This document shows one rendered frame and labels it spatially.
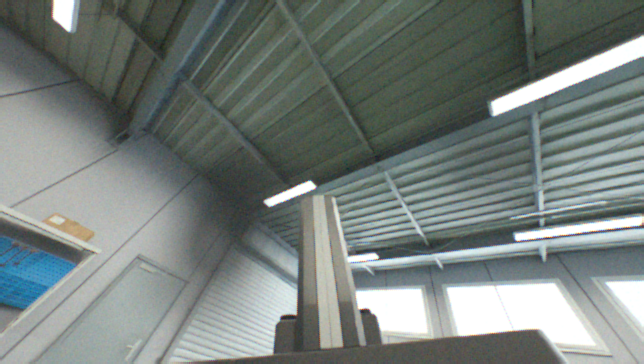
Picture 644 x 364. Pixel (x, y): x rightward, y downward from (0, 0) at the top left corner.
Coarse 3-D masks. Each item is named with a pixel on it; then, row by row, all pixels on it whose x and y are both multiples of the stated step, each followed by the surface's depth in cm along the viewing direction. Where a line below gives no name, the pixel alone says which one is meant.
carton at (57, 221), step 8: (56, 216) 239; (48, 224) 233; (56, 224) 237; (64, 224) 242; (72, 224) 247; (64, 232) 239; (72, 232) 244; (80, 232) 249; (88, 232) 255; (88, 240) 268
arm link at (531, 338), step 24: (456, 336) 4; (480, 336) 4; (504, 336) 4; (528, 336) 4; (216, 360) 4; (240, 360) 4; (264, 360) 4; (288, 360) 4; (312, 360) 4; (336, 360) 4; (360, 360) 4; (384, 360) 4; (408, 360) 4; (432, 360) 4; (456, 360) 4; (480, 360) 4; (504, 360) 4; (528, 360) 4; (552, 360) 4
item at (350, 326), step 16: (320, 208) 9; (336, 208) 9; (336, 224) 8; (336, 240) 7; (336, 256) 7; (336, 272) 6; (336, 288) 6; (352, 288) 6; (336, 304) 5; (352, 304) 5; (336, 320) 5; (352, 320) 5; (368, 320) 6; (336, 336) 5; (352, 336) 5; (368, 336) 5
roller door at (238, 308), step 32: (224, 256) 415; (224, 288) 396; (256, 288) 451; (288, 288) 524; (192, 320) 334; (224, 320) 376; (256, 320) 426; (192, 352) 323; (224, 352) 358; (256, 352) 403
